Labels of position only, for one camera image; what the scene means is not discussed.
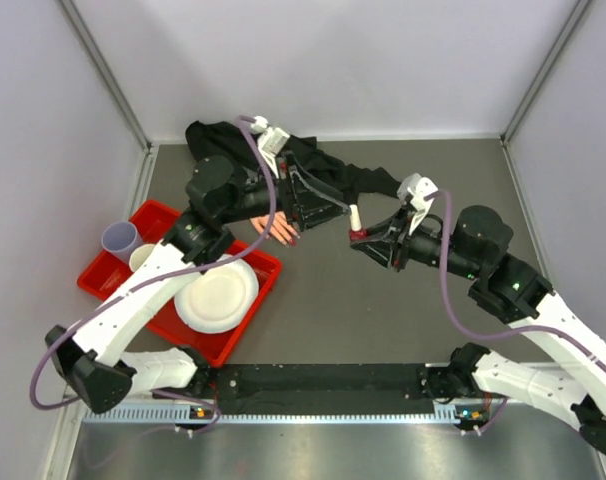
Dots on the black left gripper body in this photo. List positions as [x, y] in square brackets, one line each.
[285, 192]

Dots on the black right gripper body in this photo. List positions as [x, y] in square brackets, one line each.
[401, 242]

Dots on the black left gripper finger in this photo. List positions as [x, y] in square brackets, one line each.
[318, 187]
[312, 210]

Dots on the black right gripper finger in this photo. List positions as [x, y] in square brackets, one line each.
[393, 227]
[380, 253]

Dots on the red nail polish bottle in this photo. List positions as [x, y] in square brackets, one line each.
[358, 235]

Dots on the white nail polish cap brush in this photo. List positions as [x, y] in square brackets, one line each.
[354, 217]

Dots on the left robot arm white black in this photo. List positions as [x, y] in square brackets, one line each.
[91, 355]

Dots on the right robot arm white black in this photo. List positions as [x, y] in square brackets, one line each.
[474, 247]

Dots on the mannequin hand with red nails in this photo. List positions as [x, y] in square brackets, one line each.
[280, 230]

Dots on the black cloth garment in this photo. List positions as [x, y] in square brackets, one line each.
[226, 139]

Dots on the white paper plate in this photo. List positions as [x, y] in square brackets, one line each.
[218, 300]

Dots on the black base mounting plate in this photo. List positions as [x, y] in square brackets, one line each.
[327, 389]

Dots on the purple plastic cup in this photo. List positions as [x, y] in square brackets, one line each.
[121, 239]

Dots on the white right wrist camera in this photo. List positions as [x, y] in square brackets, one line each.
[414, 190]

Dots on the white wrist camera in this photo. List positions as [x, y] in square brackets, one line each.
[270, 142]
[414, 190]

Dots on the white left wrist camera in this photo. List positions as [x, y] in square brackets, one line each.
[270, 142]

